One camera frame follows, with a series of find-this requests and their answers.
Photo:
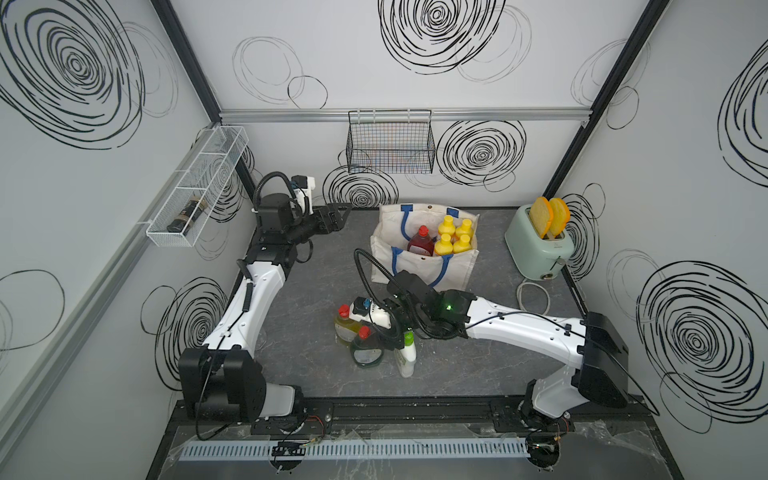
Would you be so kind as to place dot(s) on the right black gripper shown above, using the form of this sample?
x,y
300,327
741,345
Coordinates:
x,y
386,339

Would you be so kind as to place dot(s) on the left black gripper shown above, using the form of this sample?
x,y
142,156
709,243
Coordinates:
x,y
333,224

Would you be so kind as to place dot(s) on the dark green soap bottle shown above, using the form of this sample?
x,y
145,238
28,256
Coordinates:
x,y
367,348

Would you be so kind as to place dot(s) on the white canvas bag blue handles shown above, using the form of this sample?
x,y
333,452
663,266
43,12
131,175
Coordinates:
x,y
404,240

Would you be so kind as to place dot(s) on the orange soap bottle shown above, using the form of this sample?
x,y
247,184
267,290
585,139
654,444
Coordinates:
x,y
447,226
462,244
465,229
443,245

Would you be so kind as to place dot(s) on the orange soap bottle front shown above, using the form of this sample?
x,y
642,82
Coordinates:
x,y
465,229

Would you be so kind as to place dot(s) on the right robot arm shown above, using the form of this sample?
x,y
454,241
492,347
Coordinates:
x,y
593,356

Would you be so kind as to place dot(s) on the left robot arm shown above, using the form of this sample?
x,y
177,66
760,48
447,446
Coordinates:
x,y
221,380

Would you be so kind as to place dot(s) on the yellow-green soap bottle red cap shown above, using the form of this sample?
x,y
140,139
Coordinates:
x,y
346,329

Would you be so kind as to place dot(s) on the white bottle green cap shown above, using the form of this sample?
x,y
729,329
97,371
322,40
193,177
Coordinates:
x,y
406,356

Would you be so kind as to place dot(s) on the dark bottle on shelf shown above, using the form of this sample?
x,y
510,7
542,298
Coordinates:
x,y
184,221

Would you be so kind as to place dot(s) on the mint green toaster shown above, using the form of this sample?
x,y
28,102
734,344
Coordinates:
x,y
536,258

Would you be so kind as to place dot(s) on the left bread slice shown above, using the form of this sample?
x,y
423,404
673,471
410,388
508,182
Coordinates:
x,y
541,216

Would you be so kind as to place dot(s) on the bread slice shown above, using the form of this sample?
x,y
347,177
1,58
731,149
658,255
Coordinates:
x,y
541,216
560,217

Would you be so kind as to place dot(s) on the right bread slice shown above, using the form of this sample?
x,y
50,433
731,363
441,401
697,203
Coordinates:
x,y
560,217

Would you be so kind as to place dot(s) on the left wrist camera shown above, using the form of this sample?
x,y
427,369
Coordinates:
x,y
303,187

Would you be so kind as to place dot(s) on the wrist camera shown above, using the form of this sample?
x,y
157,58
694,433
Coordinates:
x,y
303,187
365,310

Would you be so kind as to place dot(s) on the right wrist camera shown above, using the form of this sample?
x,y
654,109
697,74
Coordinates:
x,y
365,310

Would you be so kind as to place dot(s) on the black wire wall basket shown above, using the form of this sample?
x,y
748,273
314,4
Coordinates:
x,y
390,141

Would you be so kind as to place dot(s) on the white wire wall shelf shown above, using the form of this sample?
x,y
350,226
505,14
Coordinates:
x,y
212,162

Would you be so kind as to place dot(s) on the grey slotted cable duct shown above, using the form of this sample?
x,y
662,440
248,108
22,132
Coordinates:
x,y
355,449

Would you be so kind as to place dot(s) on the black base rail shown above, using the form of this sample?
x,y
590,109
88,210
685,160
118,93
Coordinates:
x,y
328,415

